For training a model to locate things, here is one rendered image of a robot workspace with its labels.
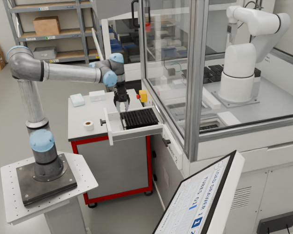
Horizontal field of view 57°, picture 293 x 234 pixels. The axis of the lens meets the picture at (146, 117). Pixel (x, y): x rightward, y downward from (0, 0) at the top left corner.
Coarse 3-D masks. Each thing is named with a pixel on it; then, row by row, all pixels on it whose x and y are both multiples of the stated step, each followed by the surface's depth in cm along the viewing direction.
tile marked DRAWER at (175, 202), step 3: (180, 192) 103; (183, 192) 101; (177, 195) 103; (180, 195) 100; (177, 198) 101; (174, 201) 100; (177, 201) 98; (174, 204) 98; (171, 207) 98; (174, 207) 96
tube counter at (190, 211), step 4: (200, 196) 85; (196, 200) 86; (192, 204) 86; (196, 204) 83; (192, 208) 83; (188, 212) 83; (192, 212) 81; (188, 216) 81; (192, 216) 79; (184, 220) 81; (188, 220) 79; (184, 224) 79; (188, 224) 77; (180, 228) 79; (184, 228) 77; (180, 232) 77; (184, 232) 75
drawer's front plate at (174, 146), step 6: (168, 132) 151; (168, 138) 150; (168, 144) 152; (174, 144) 141; (174, 150) 142; (180, 150) 137; (174, 156) 144; (180, 156) 135; (180, 162) 138; (180, 168) 140
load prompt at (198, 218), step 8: (216, 176) 88; (208, 184) 88; (216, 184) 83; (208, 192) 83; (208, 200) 79; (200, 208) 79; (200, 216) 75; (192, 224) 75; (200, 224) 71; (192, 232) 72
